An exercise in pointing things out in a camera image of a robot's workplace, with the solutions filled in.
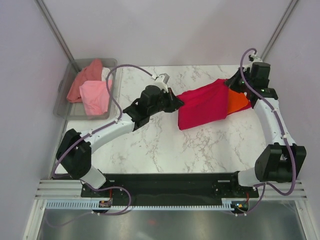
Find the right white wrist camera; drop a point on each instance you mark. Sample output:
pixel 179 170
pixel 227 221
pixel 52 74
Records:
pixel 253 58

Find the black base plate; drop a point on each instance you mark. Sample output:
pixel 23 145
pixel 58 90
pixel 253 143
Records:
pixel 171 189

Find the white slotted cable duct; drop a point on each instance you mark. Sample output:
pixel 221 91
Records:
pixel 98 205

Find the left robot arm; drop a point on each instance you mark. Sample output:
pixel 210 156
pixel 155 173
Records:
pixel 75 151

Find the left aluminium frame post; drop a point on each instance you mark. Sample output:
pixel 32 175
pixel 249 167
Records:
pixel 56 32

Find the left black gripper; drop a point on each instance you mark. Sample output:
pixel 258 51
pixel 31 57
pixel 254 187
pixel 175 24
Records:
pixel 171 98

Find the aluminium frame post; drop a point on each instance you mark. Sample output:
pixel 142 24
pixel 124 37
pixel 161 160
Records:
pixel 279 28
pixel 56 32

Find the right aluminium frame post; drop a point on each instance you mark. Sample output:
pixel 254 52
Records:
pixel 279 28

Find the dusty rose t shirt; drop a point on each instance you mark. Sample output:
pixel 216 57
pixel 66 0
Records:
pixel 92 72

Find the light pink t shirt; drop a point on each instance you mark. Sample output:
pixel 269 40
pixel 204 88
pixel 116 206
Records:
pixel 95 97

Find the magenta t shirt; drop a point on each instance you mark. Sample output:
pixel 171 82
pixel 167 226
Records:
pixel 203 105
pixel 237 105

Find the white t shirt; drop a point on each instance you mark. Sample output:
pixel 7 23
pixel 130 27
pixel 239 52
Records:
pixel 104 74

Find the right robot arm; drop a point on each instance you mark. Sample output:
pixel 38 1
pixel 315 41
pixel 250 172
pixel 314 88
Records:
pixel 282 159

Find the orange folded t shirt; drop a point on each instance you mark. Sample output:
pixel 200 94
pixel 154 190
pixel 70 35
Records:
pixel 233 94

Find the clear plastic bin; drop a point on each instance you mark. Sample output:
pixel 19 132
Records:
pixel 76 111

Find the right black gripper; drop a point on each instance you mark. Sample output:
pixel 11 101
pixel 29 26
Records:
pixel 232 83

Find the folded magenta t shirt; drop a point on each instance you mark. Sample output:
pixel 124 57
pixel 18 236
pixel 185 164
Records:
pixel 237 105

